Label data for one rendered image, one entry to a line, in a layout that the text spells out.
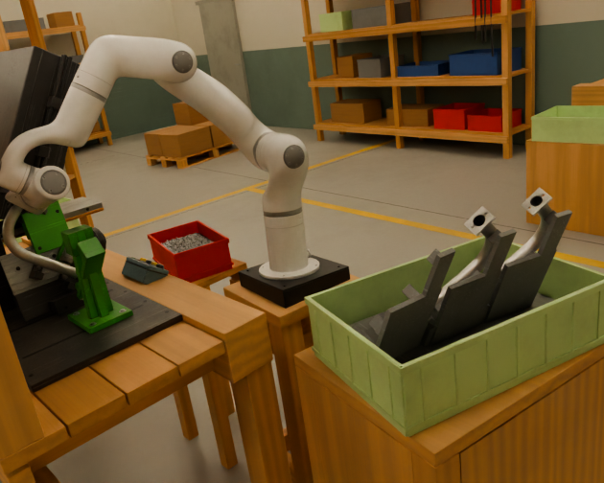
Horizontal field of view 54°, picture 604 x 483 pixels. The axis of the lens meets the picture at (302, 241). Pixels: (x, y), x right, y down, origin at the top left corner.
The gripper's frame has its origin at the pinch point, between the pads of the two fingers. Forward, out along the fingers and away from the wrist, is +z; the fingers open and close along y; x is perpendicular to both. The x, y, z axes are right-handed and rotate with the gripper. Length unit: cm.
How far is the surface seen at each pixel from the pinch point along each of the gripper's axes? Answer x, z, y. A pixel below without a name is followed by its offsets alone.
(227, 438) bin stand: 39, 28, -109
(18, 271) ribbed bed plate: 15.4, 9.4, -9.6
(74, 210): -11.9, 19.0, -18.2
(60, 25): -512, 764, -36
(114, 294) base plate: 11.4, 2.7, -36.5
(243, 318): 13, -44, -55
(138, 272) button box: 1.7, 3.5, -41.1
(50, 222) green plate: -1.3, 7.1, -11.0
